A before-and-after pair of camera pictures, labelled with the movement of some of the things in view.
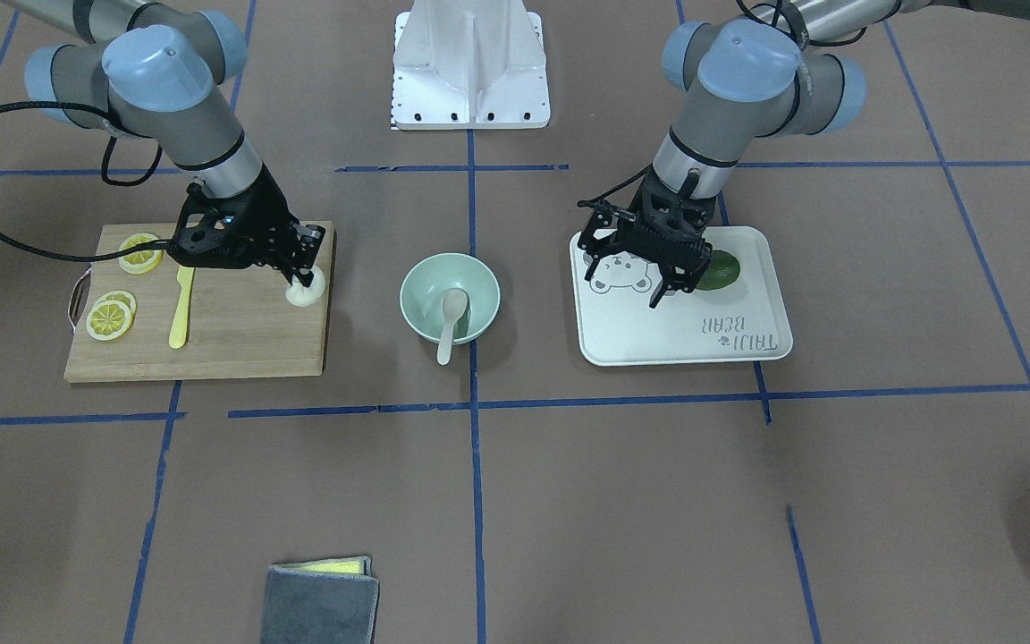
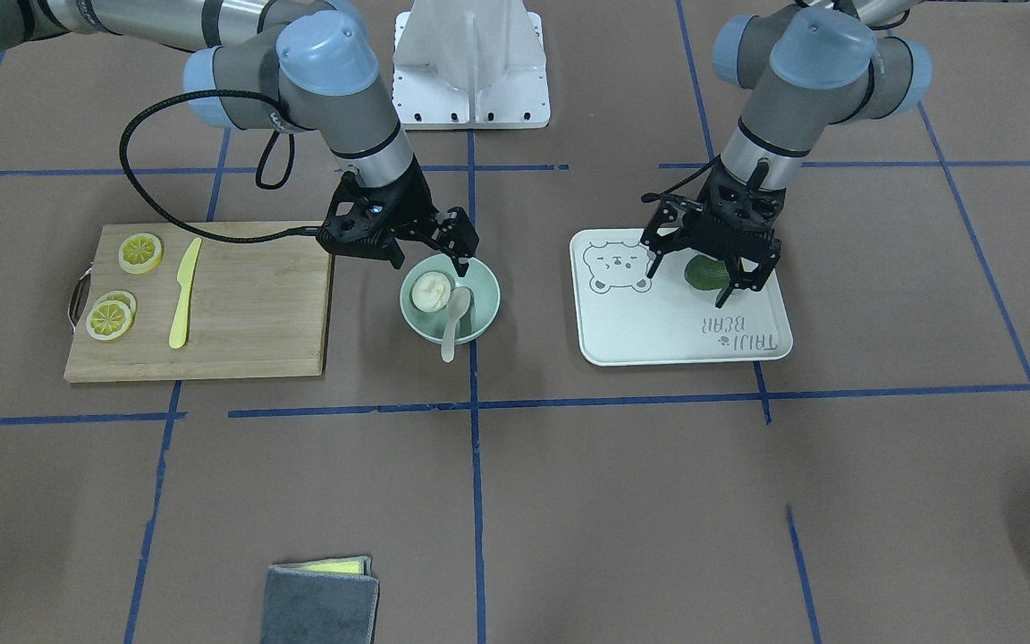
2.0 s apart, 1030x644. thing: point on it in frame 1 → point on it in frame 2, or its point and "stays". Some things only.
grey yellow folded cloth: (332, 600) stays
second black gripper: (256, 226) → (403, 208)
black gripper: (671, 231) → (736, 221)
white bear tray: (751, 319) stays
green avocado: (722, 271) stays
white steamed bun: (303, 296) → (431, 292)
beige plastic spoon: (453, 306) stays
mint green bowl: (424, 288) stays
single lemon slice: (139, 262) stays
